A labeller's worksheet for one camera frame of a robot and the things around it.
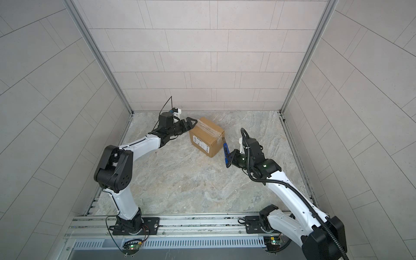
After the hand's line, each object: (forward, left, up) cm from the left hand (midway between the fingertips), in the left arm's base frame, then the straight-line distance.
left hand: (197, 121), depth 90 cm
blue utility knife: (-19, -15, -1) cm, 24 cm away
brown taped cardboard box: (-10, -6, -2) cm, 12 cm away
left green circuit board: (-57, +24, -13) cm, 63 cm away
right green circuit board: (-54, -35, -16) cm, 66 cm away
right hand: (-22, -15, 0) cm, 27 cm away
